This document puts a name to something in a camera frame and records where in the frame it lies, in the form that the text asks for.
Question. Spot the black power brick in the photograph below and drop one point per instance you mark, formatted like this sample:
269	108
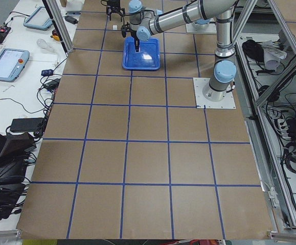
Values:
20	125

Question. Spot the aluminium frame post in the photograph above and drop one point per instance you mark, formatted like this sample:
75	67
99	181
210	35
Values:
55	15

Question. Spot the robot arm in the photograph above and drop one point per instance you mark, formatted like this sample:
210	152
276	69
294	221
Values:
145	22

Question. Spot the crumpled grey cloth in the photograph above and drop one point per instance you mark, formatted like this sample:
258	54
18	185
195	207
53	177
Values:
272	55

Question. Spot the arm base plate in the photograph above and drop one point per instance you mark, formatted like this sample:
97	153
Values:
207	98

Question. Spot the blue plastic tray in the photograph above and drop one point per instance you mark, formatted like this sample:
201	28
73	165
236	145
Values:
147	58

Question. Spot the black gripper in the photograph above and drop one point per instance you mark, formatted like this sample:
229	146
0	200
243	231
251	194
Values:
114	9
135	35

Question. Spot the teach pendant near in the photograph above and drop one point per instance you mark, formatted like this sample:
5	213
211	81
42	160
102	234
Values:
12	62

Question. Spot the teach pendant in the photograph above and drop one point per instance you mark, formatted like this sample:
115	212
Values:
39	20
12	62

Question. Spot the teach pendant far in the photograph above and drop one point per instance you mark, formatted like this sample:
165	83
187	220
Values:
39	20

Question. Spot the small blue device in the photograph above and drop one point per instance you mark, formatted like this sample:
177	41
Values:
47	72

